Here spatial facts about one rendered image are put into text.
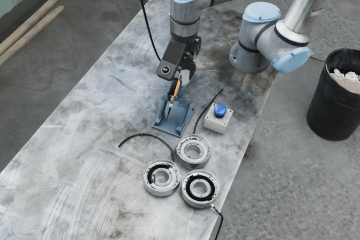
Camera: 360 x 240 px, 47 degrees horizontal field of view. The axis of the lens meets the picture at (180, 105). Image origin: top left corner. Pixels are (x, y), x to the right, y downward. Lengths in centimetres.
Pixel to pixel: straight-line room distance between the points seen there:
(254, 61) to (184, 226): 64
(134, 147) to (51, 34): 174
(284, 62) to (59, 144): 72
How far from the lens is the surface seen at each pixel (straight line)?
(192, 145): 125
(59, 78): 259
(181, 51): 107
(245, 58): 149
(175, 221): 116
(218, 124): 129
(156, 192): 116
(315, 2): 127
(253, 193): 216
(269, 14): 140
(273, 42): 134
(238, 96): 143
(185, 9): 99
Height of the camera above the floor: 185
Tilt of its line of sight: 50 degrees down
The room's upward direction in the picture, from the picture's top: 6 degrees clockwise
